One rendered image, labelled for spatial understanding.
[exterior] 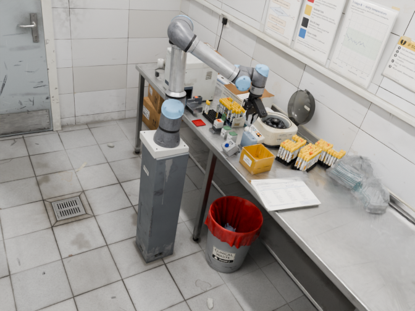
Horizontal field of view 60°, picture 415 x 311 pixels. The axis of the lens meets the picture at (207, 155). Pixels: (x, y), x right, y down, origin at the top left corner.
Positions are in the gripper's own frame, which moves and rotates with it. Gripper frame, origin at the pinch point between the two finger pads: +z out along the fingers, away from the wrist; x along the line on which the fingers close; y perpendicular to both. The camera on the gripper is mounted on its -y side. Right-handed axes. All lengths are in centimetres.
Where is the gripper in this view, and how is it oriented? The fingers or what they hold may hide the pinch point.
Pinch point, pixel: (249, 125)
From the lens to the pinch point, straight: 210.3
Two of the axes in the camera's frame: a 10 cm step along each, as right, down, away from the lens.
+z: -1.6, 8.1, 5.7
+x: -8.9, 1.3, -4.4
